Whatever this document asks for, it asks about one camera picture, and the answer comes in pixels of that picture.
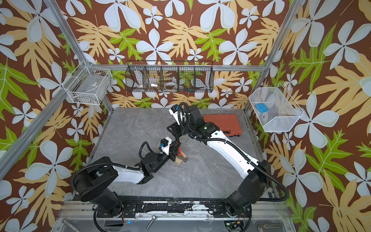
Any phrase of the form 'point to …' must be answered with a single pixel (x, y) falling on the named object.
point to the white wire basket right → (276, 110)
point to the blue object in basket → (262, 107)
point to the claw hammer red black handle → (179, 154)
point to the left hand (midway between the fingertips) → (178, 140)
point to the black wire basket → (169, 76)
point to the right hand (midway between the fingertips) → (170, 125)
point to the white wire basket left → (89, 85)
